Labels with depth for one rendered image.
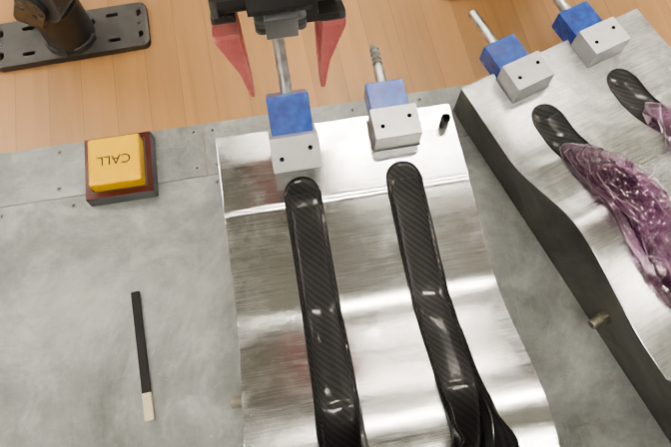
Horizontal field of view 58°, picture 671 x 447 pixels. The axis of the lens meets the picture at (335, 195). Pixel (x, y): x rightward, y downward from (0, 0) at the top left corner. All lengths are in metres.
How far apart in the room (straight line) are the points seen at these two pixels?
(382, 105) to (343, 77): 0.15
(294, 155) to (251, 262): 0.12
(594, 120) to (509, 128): 0.10
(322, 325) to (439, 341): 0.11
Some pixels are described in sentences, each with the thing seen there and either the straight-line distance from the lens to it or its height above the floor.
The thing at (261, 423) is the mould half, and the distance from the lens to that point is 0.55.
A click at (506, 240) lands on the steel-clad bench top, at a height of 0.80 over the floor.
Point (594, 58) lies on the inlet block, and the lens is 0.79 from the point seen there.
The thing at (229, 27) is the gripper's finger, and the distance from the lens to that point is 0.51.
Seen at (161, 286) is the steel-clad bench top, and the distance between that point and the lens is 0.72.
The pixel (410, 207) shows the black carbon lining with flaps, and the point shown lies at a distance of 0.64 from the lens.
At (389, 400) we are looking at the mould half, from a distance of 0.55.
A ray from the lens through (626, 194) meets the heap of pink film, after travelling 0.67.
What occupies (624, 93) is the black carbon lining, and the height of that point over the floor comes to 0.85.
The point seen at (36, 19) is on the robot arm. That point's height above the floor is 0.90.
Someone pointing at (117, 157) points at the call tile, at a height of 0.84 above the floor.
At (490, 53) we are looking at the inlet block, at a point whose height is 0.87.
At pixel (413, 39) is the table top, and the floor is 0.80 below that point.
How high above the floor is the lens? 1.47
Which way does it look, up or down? 69 degrees down
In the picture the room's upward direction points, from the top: 1 degrees clockwise
